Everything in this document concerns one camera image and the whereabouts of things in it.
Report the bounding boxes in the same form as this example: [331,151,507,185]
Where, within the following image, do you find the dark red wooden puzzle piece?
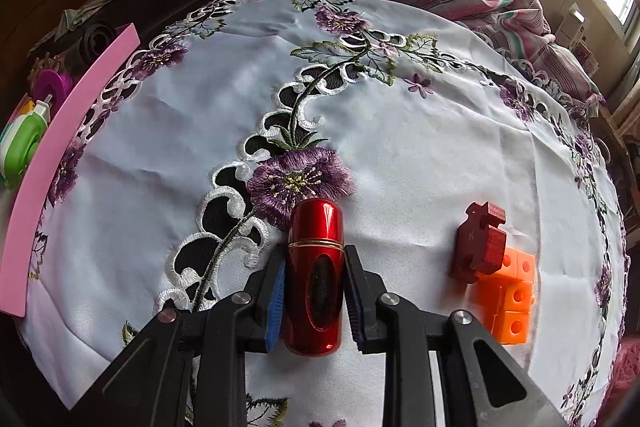
[448,202,508,284]

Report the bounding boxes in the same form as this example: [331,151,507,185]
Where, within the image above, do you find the white carton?
[557,4,591,52]

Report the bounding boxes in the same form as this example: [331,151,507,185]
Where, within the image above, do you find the white embroidered floral tablecloth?
[15,0,631,427]

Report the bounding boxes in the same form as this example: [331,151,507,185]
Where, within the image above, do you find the red cloth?
[597,342,640,427]

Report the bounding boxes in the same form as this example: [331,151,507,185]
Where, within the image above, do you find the magenta plastic spool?
[27,68,75,112]

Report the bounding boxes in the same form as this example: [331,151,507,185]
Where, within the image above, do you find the small pink carton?
[575,42,601,78]

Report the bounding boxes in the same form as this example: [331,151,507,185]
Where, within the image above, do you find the pink box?
[0,23,142,318]

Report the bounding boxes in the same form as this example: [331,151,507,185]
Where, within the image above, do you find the green and white plug adapter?
[0,99,53,188]

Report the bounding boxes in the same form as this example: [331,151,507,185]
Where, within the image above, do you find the orange plastic cube blocks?
[470,247,538,346]

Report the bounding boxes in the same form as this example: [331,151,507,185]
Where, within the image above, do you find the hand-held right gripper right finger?
[344,244,571,427]

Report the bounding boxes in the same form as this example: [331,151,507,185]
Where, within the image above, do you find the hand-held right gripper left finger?
[65,244,288,427]

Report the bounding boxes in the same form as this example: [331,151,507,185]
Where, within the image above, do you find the red metallic cylinder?
[282,197,347,356]

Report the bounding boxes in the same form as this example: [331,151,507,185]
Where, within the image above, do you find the dark carved wooden frame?
[30,0,226,72]

